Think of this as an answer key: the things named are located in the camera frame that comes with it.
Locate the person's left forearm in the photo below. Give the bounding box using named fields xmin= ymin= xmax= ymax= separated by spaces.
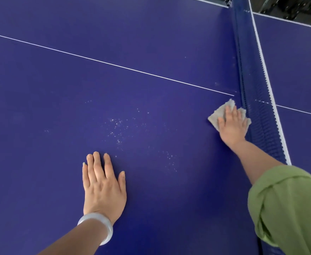
xmin=37 ymin=220 xmax=108 ymax=255

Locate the blue table tennis table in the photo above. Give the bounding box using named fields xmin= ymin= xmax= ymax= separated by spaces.
xmin=0 ymin=0 xmax=311 ymax=255

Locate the white jade bracelet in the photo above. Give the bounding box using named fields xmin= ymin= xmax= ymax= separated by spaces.
xmin=77 ymin=212 xmax=114 ymax=246

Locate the person's right forearm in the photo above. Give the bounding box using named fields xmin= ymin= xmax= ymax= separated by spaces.
xmin=231 ymin=140 xmax=285 ymax=187

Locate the grey cleaning cloth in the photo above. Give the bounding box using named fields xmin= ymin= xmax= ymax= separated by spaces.
xmin=208 ymin=98 xmax=252 ymax=132

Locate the person's left hand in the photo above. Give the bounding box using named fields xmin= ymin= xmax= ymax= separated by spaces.
xmin=82 ymin=151 xmax=127 ymax=225

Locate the black cable gym machine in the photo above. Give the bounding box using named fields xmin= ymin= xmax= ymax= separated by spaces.
xmin=251 ymin=0 xmax=311 ymax=22

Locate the person's right hand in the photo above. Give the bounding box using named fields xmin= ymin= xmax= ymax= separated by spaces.
xmin=218 ymin=105 xmax=250 ymax=148

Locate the green right sleeve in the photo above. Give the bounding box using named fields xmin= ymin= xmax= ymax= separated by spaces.
xmin=248 ymin=165 xmax=311 ymax=255

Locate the dark table tennis net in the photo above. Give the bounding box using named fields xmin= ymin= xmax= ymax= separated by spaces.
xmin=228 ymin=0 xmax=292 ymax=255

